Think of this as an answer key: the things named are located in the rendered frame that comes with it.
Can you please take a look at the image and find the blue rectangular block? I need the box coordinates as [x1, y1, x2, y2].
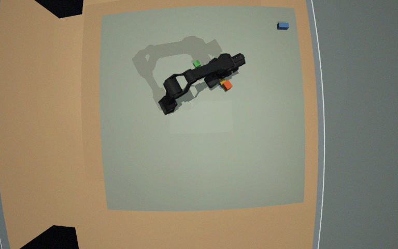
[277, 22, 289, 30]

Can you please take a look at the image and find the small green block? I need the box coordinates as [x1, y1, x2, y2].
[193, 60, 201, 68]

